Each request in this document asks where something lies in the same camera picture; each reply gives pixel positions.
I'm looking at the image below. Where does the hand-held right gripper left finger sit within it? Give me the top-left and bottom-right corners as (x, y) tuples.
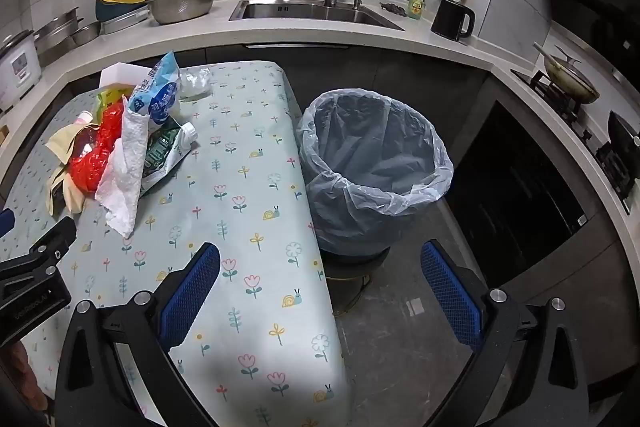
(52, 242), (223, 427)

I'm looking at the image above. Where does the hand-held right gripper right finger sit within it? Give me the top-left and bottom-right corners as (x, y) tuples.
(420, 239), (601, 427)

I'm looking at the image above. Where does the red plastic bag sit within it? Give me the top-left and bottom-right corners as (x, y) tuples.
(69, 102), (125, 194)

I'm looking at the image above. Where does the beige paper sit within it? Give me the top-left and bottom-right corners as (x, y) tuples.
(45, 124), (91, 215)

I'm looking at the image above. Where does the grey bin with plastic liner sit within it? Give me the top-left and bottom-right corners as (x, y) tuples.
(295, 89), (455, 265)

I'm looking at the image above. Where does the green snack packet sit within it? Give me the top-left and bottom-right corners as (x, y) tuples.
(141, 117), (198, 198)

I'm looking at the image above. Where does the blue snack packet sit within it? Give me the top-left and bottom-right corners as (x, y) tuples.
(127, 50), (182, 126)

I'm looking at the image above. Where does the person's left hand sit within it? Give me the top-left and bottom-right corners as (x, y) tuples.
(0, 341), (48, 414)

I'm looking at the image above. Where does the white paper towel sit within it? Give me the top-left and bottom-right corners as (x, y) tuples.
(95, 109), (151, 239)

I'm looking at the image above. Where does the black built-in oven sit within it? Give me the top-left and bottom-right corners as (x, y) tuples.
(447, 99), (588, 288)

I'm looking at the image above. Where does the floral tablecloth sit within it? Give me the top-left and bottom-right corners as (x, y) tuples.
(0, 61), (351, 427)

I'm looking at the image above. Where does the yellow-green plastic bag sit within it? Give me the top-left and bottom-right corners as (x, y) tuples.
(94, 88), (132, 120)

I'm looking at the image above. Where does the white rice cooker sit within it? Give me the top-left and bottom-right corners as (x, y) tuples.
(0, 29), (41, 108)

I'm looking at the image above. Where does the white box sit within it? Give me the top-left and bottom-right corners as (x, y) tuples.
(99, 63), (161, 88)

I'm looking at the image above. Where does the steel steamer pot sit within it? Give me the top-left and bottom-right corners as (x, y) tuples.
(32, 7), (83, 68)

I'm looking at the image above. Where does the small steel bowl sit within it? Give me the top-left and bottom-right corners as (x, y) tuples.
(70, 21), (103, 48)

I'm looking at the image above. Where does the crumpled clear plastic bag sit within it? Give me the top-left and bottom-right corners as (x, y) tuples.
(177, 68), (213, 100)

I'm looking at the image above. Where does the black gas stove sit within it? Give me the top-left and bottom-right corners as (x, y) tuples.
(510, 69), (640, 215)

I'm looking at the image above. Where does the steel tray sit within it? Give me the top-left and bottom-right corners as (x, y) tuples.
(100, 9), (151, 35)

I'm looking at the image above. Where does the black frying pan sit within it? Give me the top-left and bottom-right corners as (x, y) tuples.
(606, 109), (640, 158)

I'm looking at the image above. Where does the yellow and blue bowl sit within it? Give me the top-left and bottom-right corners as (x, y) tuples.
(95, 0), (151, 22)

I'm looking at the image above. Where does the wok with lid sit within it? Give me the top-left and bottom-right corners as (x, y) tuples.
(532, 41), (601, 105)

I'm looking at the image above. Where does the steel colander bowl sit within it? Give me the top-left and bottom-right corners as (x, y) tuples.
(146, 0), (217, 26)

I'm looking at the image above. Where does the black kettle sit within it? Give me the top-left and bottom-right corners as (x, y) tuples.
(431, 0), (476, 42)

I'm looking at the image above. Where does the white kitchen countertop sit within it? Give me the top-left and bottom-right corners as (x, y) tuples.
(0, 0), (640, 228)

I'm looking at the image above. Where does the stainless steel sink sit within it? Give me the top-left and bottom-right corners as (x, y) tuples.
(229, 0), (406, 31)

